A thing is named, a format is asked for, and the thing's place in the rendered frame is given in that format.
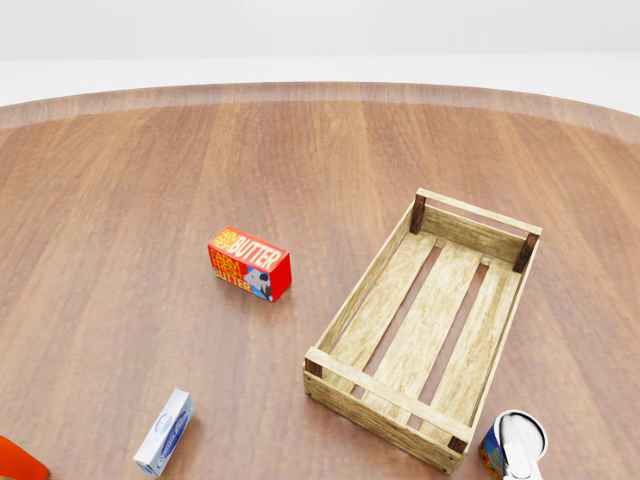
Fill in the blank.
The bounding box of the orange carton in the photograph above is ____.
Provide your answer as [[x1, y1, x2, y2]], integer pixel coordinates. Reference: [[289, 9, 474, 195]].
[[0, 434, 51, 480]]

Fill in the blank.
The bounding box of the tin with blue orange label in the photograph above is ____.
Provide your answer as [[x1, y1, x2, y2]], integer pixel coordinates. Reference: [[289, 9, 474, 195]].
[[478, 409, 550, 480]]

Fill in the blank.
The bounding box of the red butter box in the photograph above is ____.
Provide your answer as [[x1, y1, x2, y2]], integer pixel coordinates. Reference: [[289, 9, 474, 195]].
[[207, 224, 292, 304]]

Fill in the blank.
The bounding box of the wooden slat tray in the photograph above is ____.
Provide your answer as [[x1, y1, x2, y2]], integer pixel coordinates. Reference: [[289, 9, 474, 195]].
[[302, 187, 544, 476]]

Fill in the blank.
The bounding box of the white and blue box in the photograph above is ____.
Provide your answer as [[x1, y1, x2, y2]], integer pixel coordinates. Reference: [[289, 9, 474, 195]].
[[132, 387, 196, 478]]

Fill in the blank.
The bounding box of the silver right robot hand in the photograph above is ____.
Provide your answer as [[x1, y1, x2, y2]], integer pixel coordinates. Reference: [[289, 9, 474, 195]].
[[500, 415, 545, 480]]

